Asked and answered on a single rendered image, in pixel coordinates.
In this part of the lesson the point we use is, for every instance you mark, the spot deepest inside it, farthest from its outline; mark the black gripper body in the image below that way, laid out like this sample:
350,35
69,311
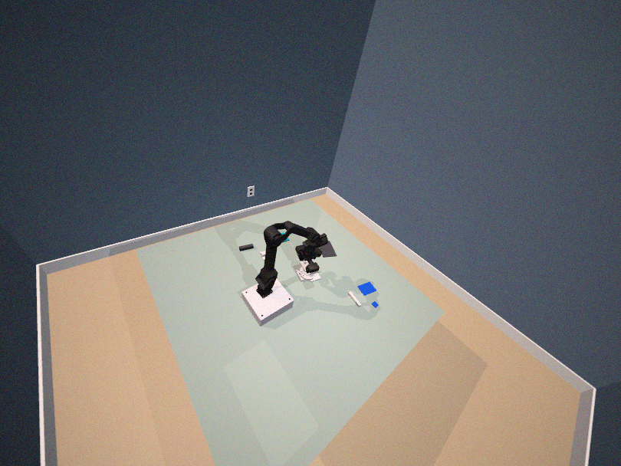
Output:
312,266

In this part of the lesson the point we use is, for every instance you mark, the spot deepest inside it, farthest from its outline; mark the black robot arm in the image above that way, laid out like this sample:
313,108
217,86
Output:
273,239

